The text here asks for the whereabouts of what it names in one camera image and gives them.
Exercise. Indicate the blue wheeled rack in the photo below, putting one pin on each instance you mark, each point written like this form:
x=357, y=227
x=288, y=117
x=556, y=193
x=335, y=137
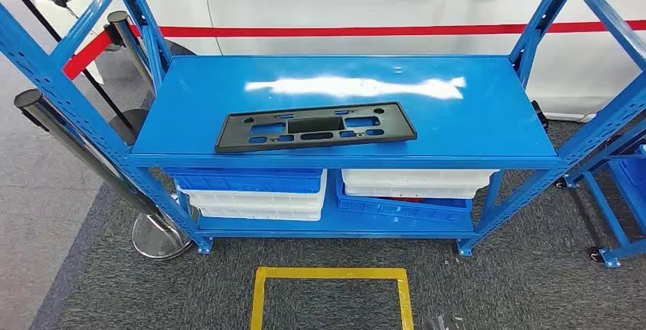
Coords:
x=611, y=258

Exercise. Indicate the blue metal shelf rack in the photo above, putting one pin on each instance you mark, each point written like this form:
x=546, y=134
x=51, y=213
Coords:
x=202, y=90

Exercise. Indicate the blue plastic crate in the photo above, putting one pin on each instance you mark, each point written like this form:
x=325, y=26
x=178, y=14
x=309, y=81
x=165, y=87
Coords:
x=633, y=168
x=242, y=182
x=393, y=210

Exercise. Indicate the stanchion post with dark base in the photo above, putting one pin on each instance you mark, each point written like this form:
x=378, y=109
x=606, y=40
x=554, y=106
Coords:
x=121, y=22

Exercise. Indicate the black plastic panel part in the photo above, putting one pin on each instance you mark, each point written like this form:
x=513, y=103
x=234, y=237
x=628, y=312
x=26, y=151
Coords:
x=234, y=132

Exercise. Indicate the red barrier belt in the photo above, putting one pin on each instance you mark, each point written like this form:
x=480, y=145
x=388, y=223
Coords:
x=353, y=31
x=88, y=55

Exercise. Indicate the small red object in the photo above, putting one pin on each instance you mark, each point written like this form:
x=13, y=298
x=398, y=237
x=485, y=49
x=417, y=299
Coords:
x=406, y=199

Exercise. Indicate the yellow floor tape square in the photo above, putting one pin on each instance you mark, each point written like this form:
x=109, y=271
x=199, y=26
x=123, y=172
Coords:
x=328, y=273

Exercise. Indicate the stanchion post with chrome base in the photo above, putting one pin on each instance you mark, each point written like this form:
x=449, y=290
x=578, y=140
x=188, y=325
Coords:
x=156, y=239

